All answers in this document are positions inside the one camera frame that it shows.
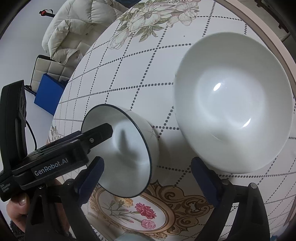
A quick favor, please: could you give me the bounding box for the person's left hand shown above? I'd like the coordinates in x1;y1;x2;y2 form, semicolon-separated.
5;178;68;232

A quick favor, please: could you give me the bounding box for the white bowl with red flowers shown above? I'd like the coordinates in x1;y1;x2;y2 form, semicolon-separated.
174;32;293;173

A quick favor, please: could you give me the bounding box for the floral grid tablecloth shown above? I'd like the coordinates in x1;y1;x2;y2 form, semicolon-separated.
49;1;295;240

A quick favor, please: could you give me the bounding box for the beige padded chair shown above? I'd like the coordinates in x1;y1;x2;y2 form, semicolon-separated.
25;55;75;95

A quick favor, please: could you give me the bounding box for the blue folded mat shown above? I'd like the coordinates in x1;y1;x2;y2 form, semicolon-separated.
34;74;68;115

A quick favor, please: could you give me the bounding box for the pale blue white bowl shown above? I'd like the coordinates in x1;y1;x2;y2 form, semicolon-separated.
114;232;149;241

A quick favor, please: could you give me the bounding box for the white bowl with dark rim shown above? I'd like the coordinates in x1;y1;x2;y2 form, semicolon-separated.
81;104;159;198

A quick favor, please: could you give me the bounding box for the white puffer jacket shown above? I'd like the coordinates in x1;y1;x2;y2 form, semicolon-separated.
42;0;127;68

